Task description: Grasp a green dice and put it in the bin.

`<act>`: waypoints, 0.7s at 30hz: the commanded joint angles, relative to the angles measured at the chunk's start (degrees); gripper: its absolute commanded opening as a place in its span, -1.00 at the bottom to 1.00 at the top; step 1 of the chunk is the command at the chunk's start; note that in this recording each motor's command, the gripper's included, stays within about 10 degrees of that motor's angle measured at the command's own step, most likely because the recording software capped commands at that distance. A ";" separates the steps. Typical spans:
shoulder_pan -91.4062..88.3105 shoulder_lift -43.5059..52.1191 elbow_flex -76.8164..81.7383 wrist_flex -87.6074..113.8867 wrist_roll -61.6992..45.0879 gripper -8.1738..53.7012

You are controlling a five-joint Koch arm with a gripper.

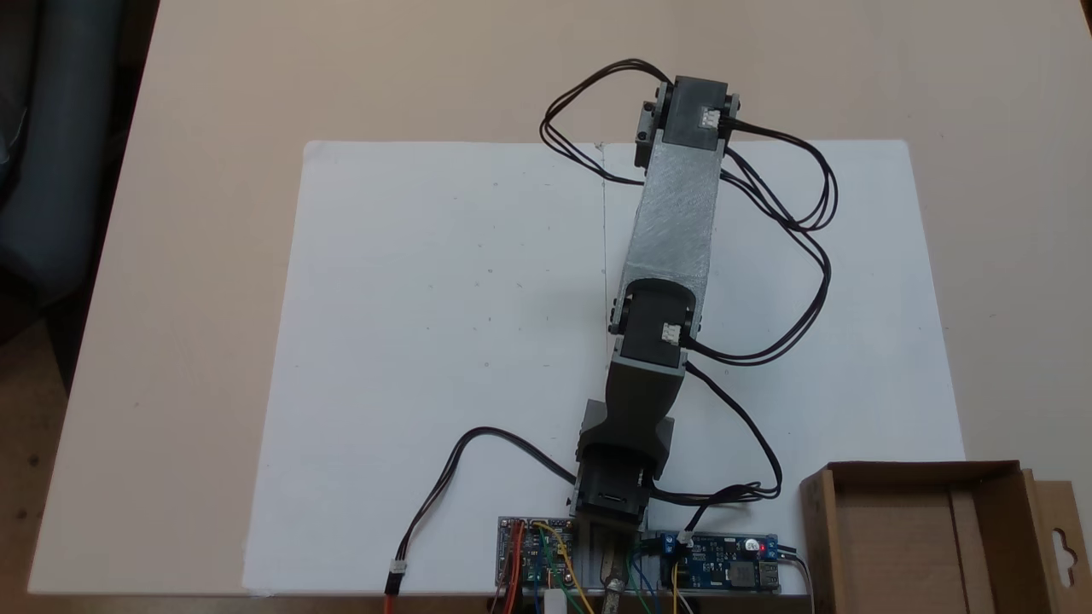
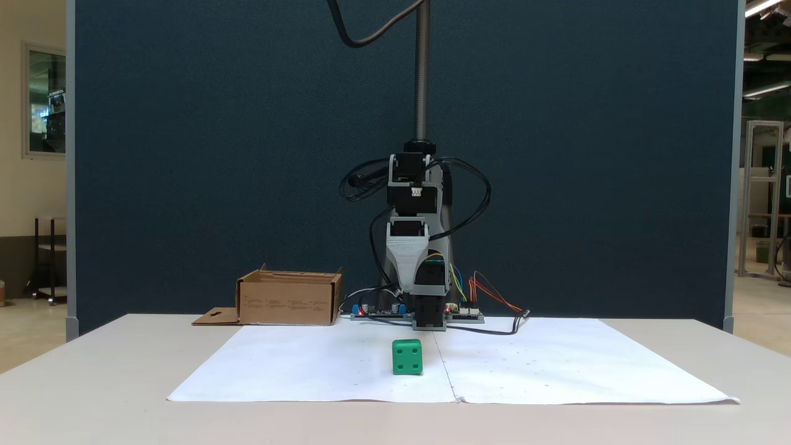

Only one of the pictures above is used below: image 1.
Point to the white paper sheet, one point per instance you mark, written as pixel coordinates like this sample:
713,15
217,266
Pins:
409,341
870,341

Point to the brown cardboard box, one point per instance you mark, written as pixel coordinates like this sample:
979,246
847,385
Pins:
896,546

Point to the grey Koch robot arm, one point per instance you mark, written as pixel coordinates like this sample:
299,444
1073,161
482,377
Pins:
674,222

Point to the metal table clamp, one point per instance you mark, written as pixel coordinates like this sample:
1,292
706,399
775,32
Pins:
614,588

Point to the blue circuit board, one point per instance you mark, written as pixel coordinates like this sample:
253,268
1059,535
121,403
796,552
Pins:
725,571

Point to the white connector plug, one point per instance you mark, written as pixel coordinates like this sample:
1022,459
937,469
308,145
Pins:
555,602

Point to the blue grey chair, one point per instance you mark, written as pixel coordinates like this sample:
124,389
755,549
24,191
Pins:
68,128

